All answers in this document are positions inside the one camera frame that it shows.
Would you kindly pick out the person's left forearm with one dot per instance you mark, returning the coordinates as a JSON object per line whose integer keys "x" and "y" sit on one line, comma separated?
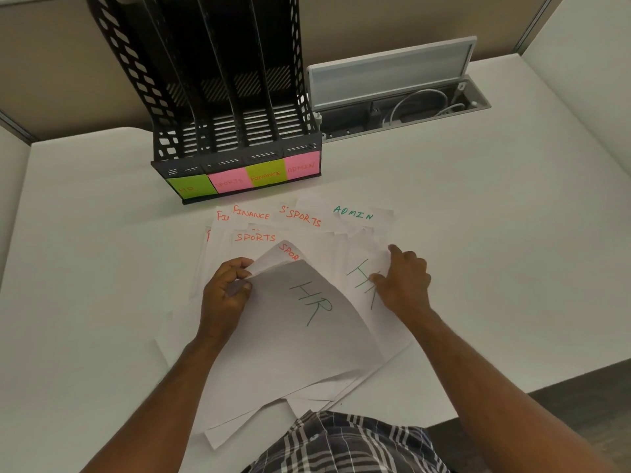
{"x": 157, "y": 403}

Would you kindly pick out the green lettered white paper sheet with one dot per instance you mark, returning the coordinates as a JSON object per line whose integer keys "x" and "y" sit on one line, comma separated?
{"x": 357, "y": 261}
{"x": 296, "y": 339}

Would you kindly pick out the pile of white papers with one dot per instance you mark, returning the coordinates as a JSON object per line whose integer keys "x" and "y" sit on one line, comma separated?
{"x": 296, "y": 226}

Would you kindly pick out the person's right hand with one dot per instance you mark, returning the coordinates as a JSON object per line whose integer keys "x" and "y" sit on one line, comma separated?
{"x": 406, "y": 285}

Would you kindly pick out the green sticky note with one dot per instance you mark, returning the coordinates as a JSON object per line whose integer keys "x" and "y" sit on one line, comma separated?
{"x": 188, "y": 186}
{"x": 266, "y": 173}

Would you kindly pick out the pink sticky note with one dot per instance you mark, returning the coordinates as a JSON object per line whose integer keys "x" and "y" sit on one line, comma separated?
{"x": 302, "y": 166}
{"x": 227, "y": 180}

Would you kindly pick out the person's left thumb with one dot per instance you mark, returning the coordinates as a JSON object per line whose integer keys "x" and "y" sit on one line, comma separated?
{"x": 241, "y": 290}

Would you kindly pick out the black plastic file organizer rack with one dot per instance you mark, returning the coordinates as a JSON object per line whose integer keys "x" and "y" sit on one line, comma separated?
{"x": 217, "y": 93}

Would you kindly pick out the person's right thumb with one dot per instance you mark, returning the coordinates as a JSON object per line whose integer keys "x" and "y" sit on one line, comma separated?
{"x": 378, "y": 279}

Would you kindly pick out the plaid shirt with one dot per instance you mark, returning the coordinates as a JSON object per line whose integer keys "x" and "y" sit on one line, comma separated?
{"x": 345, "y": 445}

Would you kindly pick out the person's left hand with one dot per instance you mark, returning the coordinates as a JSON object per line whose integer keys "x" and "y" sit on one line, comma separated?
{"x": 219, "y": 305}

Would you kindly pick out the person's right forearm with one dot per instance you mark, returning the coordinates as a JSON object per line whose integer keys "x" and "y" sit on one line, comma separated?
{"x": 493, "y": 389}

